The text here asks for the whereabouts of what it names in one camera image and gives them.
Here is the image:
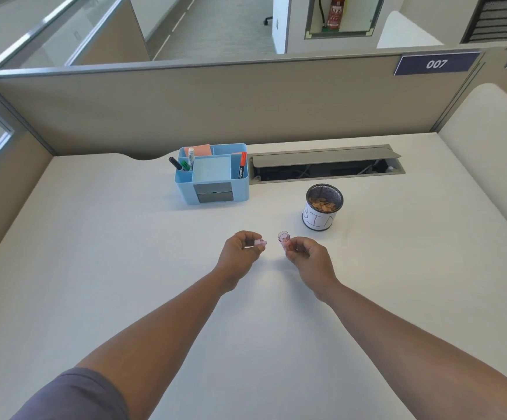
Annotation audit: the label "person's left hand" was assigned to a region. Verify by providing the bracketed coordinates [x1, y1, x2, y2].
[214, 230, 266, 295]

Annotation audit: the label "person's right hand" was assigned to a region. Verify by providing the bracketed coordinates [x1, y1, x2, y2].
[284, 236, 341, 305]

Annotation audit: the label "black mesh cup white label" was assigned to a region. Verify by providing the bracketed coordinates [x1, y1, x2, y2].
[302, 183, 344, 232]

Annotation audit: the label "person's left forearm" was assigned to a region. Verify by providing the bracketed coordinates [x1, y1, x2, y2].
[76, 268, 236, 420]

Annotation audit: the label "person's right forearm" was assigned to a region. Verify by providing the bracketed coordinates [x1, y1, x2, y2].
[319, 279, 507, 420]

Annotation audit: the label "grey organizer drawer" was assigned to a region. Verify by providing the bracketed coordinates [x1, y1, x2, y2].
[193, 181, 234, 204]

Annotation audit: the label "blue desk organizer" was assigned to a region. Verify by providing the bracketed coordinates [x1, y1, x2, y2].
[174, 142, 250, 206]

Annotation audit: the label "light blue note block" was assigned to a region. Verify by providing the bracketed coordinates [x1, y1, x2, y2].
[192, 155, 232, 184]

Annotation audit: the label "pink sticky notes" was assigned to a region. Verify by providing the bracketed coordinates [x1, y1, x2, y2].
[183, 143, 213, 158]

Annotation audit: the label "beige desk partition panel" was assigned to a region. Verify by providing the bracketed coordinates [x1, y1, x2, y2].
[0, 44, 501, 162]

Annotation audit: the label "grey left shirt sleeve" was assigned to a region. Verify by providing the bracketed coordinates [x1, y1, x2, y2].
[10, 367, 130, 420]

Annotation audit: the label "beige partition with glass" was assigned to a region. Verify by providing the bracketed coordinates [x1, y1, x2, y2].
[0, 76, 57, 286]

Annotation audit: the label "beige glass topped partition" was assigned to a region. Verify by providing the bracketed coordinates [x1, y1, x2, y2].
[65, 0, 151, 66]

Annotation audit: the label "red fire extinguisher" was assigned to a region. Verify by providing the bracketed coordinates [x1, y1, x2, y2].
[326, 0, 346, 30]

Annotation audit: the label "black stacked trays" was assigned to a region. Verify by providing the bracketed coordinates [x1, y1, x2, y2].
[460, 0, 507, 44]

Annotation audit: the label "grey cable tray flap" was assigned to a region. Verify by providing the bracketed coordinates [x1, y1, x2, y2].
[247, 143, 406, 185]

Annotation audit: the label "fire extinguisher wall cabinet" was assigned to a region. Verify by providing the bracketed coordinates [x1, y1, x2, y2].
[304, 0, 386, 40]

